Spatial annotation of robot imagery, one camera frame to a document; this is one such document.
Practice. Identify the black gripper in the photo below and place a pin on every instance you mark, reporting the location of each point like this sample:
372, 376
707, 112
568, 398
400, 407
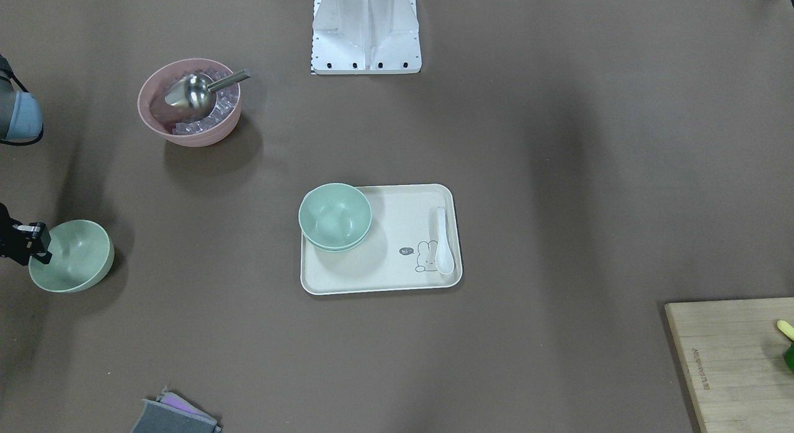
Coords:
13, 241

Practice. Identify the green bowl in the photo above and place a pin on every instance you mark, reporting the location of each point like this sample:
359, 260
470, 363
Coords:
335, 202
82, 255
335, 237

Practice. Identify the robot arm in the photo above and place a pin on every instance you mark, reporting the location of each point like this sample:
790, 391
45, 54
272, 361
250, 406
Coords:
21, 125

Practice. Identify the pink bowl with ice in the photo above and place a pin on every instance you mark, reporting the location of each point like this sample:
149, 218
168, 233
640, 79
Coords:
213, 128

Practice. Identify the metal ice scoop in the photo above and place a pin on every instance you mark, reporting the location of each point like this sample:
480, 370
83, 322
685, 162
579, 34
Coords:
193, 97

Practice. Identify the grey folded cloth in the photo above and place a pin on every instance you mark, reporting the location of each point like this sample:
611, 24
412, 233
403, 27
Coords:
170, 412

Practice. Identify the green bowl on tray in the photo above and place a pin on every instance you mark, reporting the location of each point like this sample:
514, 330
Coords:
335, 237

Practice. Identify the beige serving tray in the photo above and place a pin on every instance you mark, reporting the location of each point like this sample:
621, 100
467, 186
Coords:
399, 253

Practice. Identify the white ceramic spoon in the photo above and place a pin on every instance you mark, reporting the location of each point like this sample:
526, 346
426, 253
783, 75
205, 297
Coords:
444, 256

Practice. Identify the wooden cutting board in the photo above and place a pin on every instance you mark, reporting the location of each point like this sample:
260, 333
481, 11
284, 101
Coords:
732, 355

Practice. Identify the yellow plastic knife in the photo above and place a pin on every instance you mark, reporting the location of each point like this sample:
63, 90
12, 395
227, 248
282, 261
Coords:
786, 329

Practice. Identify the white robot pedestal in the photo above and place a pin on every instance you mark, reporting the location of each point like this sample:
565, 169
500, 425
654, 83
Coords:
365, 37

